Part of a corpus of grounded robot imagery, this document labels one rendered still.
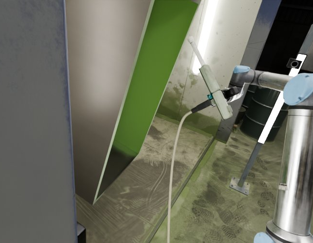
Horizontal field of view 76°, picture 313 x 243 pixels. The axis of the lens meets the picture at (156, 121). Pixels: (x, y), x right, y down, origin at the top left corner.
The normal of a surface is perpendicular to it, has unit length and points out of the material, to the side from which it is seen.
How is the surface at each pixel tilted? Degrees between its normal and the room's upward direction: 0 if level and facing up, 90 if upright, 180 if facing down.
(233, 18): 90
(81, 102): 90
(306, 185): 65
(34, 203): 90
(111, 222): 0
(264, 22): 90
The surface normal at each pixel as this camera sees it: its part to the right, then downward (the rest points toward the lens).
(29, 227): 0.86, 0.35
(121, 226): 0.15, -0.87
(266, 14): -0.49, 0.34
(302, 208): -0.18, 0.00
